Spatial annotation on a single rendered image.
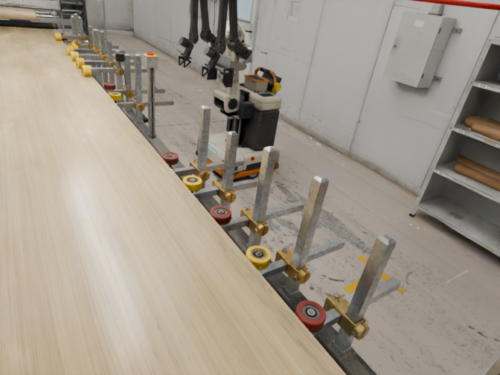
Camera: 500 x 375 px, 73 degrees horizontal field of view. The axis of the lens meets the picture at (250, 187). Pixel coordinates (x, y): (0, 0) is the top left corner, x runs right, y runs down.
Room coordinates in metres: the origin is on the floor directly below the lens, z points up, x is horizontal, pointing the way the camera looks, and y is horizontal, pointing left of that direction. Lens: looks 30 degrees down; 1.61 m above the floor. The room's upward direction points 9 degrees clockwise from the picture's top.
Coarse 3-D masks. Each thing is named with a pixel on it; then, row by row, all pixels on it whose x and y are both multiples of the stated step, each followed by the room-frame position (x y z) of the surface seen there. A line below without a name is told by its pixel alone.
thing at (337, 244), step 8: (336, 240) 1.06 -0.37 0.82; (312, 248) 1.00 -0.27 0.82; (320, 248) 1.00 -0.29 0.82; (328, 248) 1.01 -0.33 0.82; (336, 248) 1.04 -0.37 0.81; (312, 256) 0.96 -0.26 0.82; (320, 256) 0.99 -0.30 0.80; (272, 264) 0.88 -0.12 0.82; (280, 264) 0.88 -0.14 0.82; (264, 272) 0.83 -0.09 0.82; (272, 272) 0.85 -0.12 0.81; (280, 272) 0.87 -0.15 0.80
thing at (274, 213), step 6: (294, 204) 1.25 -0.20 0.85; (300, 204) 1.26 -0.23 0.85; (270, 210) 1.18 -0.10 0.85; (276, 210) 1.18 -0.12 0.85; (282, 210) 1.19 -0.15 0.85; (288, 210) 1.21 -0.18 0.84; (294, 210) 1.23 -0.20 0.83; (300, 210) 1.25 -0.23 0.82; (270, 216) 1.15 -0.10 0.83; (276, 216) 1.17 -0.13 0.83; (234, 222) 1.05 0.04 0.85; (240, 222) 1.06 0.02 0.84; (246, 222) 1.08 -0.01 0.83; (222, 228) 1.01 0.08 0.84; (228, 228) 1.03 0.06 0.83; (234, 228) 1.05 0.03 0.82
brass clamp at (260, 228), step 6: (252, 210) 1.14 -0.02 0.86; (240, 216) 1.13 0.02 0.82; (246, 216) 1.10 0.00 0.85; (252, 222) 1.07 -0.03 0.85; (258, 222) 1.06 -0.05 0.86; (264, 222) 1.07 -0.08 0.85; (252, 228) 1.06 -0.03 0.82; (258, 228) 1.04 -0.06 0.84; (264, 228) 1.05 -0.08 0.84; (258, 234) 1.03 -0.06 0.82; (264, 234) 1.05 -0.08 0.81
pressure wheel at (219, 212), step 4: (212, 208) 1.03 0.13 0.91; (216, 208) 1.04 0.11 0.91; (220, 208) 1.05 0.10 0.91; (224, 208) 1.05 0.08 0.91; (228, 208) 1.05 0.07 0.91; (212, 212) 1.01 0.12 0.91; (216, 212) 1.02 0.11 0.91; (220, 212) 1.02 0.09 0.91; (224, 212) 1.03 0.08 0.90; (228, 212) 1.03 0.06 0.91; (212, 216) 0.99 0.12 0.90; (216, 216) 0.99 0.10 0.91; (220, 216) 0.99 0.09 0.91; (224, 216) 1.00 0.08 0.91; (228, 216) 1.00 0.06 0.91; (216, 220) 0.99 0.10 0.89; (220, 220) 0.98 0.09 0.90; (224, 220) 0.99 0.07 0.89; (228, 220) 1.00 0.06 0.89; (220, 224) 0.98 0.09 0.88; (224, 224) 0.99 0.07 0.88
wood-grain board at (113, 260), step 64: (0, 64) 2.53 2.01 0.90; (64, 64) 2.82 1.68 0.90; (0, 128) 1.45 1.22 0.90; (64, 128) 1.56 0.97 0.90; (128, 128) 1.68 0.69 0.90; (0, 192) 0.95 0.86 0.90; (64, 192) 1.01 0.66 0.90; (128, 192) 1.07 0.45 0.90; (0, 256) 0.66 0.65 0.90; (64, 256) 0.70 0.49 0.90; (128, 256) 0.73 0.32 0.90; (192, 256) 0.77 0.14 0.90; (0, 320) 0.47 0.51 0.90; (64, 320) 0.50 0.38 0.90; (128, 320) 0.52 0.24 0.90; (192, 320) 0.55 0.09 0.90; (256, 320) 0.58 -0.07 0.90
